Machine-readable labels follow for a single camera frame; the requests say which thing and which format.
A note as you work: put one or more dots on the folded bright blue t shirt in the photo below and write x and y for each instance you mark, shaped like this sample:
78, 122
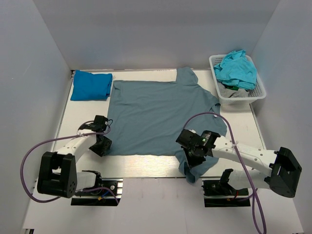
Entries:
88, 86

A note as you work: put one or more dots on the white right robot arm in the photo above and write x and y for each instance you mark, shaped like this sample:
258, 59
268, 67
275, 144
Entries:
278, 171

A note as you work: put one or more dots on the white plastic basket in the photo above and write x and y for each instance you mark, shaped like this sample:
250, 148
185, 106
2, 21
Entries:
257, 93

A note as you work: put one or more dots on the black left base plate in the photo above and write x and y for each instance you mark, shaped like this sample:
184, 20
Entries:
100, 197

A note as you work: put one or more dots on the green garment in basket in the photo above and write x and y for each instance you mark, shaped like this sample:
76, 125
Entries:
232, 87

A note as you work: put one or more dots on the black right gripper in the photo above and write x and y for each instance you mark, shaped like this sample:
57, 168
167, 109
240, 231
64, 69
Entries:
189, 156

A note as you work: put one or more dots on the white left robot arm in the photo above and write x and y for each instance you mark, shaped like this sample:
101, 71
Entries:
58, 175

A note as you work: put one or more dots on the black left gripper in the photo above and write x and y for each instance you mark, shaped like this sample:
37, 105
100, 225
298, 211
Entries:
102, 147

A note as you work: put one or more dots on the grey-blue t shirt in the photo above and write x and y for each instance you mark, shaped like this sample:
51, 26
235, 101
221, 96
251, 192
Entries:
148, 117

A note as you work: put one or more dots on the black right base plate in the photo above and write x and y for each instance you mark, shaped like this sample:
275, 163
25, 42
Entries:
219, 195

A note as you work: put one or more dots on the crumpled turquoise t shirt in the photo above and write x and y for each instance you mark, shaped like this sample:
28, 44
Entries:
236, 70

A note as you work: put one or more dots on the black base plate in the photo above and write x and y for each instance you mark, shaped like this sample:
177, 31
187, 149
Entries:
219, 195
100, 197

